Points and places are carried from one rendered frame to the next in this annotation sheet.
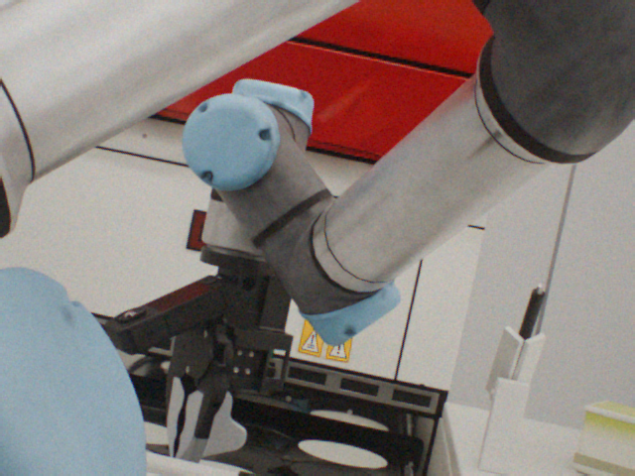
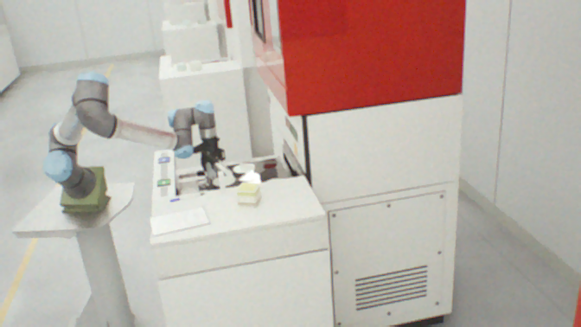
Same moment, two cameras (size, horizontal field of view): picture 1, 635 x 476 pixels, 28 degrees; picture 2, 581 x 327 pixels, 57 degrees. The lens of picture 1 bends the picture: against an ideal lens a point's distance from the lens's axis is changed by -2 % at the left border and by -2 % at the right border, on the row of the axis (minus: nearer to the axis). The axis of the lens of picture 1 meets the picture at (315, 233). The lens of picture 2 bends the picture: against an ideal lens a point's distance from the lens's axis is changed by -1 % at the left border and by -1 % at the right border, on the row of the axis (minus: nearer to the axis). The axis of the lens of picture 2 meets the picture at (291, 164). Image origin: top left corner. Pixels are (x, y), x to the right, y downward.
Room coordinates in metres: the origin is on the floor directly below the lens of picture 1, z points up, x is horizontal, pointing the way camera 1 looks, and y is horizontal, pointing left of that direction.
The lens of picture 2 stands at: (0.99, -2.15, 1.90)
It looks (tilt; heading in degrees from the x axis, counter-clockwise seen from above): 24 degrees down; 77
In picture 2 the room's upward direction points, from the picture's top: 5 degrees counter-clockwise
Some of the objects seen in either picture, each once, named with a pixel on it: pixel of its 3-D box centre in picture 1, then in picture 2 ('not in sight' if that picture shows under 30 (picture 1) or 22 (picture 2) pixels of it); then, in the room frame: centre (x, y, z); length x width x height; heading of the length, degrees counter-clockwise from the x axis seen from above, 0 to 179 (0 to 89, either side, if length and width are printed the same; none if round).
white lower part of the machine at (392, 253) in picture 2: not in sight; (357, 229); (1.87, 0.20, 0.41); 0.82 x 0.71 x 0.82; 87
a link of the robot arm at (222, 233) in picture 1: (244, 231); (208, 131); (1.15, 0.06, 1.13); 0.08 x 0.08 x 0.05
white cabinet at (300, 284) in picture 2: not in sight; (239, 282); (1.18, -0.04, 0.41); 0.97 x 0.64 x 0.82; 87
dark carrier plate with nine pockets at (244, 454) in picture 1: (234, 455); (248, 177); (1.29, 0.03, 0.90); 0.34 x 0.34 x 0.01; 87
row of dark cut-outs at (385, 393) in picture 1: (255, 364); (293, 157); (1.51, 0.04, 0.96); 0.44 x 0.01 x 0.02; 87
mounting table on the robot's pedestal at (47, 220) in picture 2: not in sight; (85, 217); (0.54, 0.23, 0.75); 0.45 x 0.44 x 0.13; 162
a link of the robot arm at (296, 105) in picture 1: (262, 145); (204, 114); (1.15, 0.06, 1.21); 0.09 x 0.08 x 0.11; 171
